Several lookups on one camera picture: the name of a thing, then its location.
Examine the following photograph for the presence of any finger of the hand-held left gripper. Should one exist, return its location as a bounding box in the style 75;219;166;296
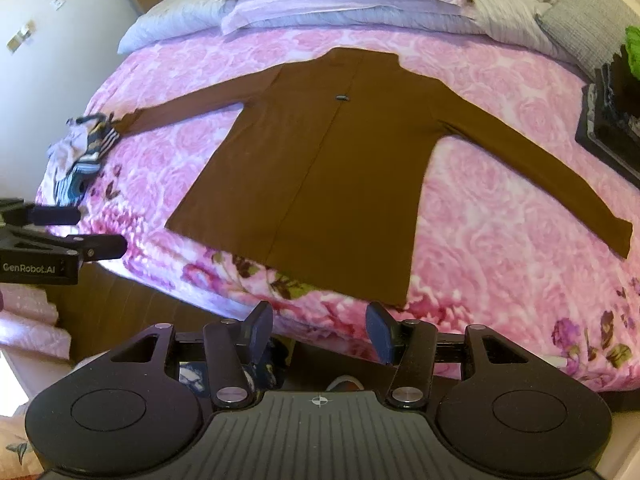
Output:
0;230;128;261
0;199;82;228

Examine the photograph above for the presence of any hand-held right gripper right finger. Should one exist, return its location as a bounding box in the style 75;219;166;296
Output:
366;302;531;408

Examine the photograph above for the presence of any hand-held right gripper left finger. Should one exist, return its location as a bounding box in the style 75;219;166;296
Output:
110;301;274;408

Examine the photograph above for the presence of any brown long-sleeved shirt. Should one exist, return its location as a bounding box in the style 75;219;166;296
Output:
112;46;635;307

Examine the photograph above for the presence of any navy white striped garment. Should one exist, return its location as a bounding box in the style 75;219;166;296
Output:
51;157;103;207

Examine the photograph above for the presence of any person's grey slipper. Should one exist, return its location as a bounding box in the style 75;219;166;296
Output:
327;374;365;392

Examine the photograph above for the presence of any pale crumpled cloth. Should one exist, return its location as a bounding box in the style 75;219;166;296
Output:
46;126;90;173

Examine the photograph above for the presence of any black yellow striped garment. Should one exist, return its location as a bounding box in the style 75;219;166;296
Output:
69;114;122;162

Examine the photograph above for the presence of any pink floral bedsheet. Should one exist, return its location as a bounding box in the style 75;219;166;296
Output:
35;27;640;397

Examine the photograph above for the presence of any grey striped quilt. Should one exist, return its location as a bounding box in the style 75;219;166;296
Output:
120;0;593;69

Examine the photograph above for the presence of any black folded garment stack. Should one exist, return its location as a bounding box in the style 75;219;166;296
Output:
574;61;640;187

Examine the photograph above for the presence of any lilac pillow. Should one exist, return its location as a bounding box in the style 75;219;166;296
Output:
219;0;473;37

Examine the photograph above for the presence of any grey woven cushion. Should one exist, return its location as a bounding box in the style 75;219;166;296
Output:
536;0;637;82

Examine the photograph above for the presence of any green knitted garment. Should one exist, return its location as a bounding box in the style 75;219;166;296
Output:
621;24;640;82

